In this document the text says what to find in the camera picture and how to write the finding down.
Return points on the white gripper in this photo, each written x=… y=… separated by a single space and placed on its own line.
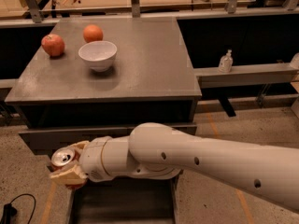
x=92 y=159

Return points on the red coke can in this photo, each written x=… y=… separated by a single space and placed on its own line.
x=64 y=158

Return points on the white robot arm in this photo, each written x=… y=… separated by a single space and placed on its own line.
x=156 y=151

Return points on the grey open bottom drawer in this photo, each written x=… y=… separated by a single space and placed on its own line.
x=124 y=201

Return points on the grey drawer cabinet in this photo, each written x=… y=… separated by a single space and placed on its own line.
x=151 y=80

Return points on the white ceramic bowl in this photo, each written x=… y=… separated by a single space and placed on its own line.
x=98 y=55

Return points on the red apple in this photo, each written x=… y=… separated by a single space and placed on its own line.
x=53 y=45

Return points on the orange fruit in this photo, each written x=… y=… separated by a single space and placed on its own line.
x=92 y=33

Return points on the clear sanitizer pump bottle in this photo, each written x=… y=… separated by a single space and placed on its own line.
x=226 y=62

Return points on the grey metal railing beam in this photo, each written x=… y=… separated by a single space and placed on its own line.
x=245 y=75

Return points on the black floor cable plug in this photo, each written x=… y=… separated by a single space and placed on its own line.
x=10 y=212

